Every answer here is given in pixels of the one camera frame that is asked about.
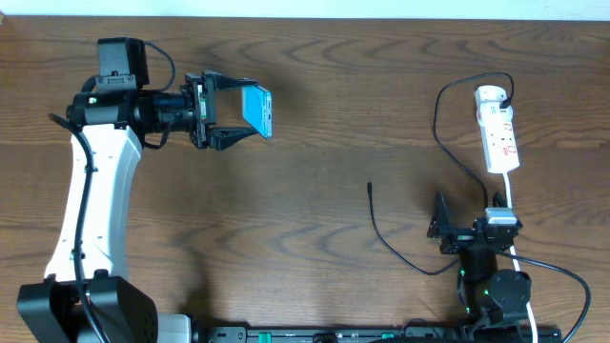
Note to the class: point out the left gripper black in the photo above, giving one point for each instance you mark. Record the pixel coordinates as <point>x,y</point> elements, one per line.
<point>210,82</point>

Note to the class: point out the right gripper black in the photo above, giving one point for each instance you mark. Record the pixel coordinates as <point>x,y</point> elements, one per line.
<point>440,227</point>

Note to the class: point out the Samsung Galaxy smartphone teal screen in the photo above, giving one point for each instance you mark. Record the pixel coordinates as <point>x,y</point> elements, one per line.
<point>257,109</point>

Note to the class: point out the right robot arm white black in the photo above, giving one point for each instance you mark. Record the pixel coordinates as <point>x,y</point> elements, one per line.
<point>495,298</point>

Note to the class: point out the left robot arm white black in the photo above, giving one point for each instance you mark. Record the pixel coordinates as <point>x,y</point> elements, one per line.
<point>86,294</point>

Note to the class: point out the white USB charger plug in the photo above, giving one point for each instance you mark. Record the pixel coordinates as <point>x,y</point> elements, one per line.
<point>490,93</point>

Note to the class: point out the white power strip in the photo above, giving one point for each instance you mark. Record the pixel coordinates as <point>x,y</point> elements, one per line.
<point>498,137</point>

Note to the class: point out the black mounting rail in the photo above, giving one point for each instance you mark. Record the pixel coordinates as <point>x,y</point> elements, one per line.
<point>417,333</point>

